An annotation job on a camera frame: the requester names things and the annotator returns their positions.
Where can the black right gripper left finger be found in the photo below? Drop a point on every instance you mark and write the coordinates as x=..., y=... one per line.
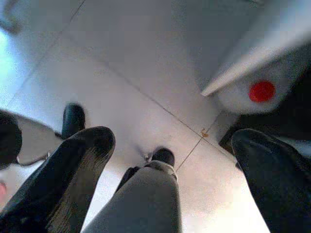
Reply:
x=53, y=184

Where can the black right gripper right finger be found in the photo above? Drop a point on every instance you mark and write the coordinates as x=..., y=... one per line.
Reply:
x=279, y=184

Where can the robot right leg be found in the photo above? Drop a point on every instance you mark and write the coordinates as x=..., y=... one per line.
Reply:
x=145, y=199

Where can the white jug red cap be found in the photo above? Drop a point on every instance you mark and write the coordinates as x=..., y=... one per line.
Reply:
x=262, y=90

